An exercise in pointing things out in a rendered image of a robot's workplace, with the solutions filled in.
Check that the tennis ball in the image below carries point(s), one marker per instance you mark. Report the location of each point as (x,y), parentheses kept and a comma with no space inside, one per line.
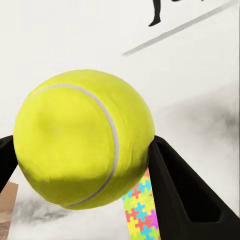
(82,138)

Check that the jigsaw puzzle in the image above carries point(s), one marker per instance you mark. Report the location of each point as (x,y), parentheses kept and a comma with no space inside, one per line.
(140,211)

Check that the desk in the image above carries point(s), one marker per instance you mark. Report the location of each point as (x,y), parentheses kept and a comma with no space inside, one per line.
(204,130)

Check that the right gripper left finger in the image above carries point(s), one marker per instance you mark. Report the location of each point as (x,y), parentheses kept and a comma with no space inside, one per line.
(8,160)

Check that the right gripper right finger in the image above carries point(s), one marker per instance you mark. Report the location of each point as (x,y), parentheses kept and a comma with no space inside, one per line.
(187,208)

